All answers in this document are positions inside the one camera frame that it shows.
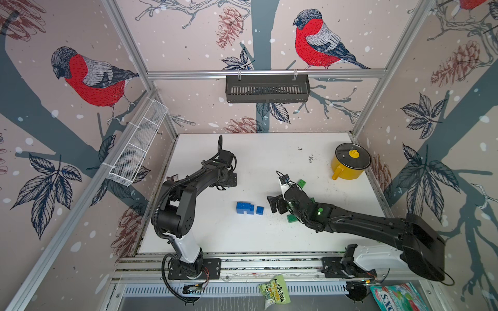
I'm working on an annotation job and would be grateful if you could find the blue long lego brick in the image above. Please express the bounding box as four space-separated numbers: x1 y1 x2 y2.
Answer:
236 202 254 215

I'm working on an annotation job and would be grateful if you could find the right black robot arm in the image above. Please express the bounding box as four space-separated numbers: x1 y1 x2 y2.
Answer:
267 184 446 281

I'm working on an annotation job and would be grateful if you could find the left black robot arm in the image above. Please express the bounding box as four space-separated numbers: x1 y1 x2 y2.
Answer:
151 150 237 265

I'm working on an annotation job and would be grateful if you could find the green long lego brick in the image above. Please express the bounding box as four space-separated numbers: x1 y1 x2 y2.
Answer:
287 215 299 224

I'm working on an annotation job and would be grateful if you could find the yellow pot with lid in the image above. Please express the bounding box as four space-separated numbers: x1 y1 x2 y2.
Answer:
331 143 372 180

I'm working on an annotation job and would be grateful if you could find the green snack packet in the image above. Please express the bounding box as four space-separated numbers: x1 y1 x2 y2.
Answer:
258 275 291 310

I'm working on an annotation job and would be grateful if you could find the colourful tissue packet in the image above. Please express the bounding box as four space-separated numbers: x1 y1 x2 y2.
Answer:
370 282 430 311

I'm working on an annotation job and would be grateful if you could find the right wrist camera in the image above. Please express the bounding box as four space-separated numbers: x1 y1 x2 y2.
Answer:
279 174 291 195

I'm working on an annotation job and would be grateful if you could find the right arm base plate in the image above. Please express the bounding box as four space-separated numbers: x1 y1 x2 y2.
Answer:
321 257 377 279

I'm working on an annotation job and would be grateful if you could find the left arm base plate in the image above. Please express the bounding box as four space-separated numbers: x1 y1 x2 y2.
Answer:
167 259 221 281

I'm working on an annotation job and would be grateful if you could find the black hanging wire basket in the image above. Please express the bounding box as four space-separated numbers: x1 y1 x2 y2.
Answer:
225 75 311 104

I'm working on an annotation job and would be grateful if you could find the white wire mesh shelf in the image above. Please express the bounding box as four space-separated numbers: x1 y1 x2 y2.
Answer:
106 98 168 187

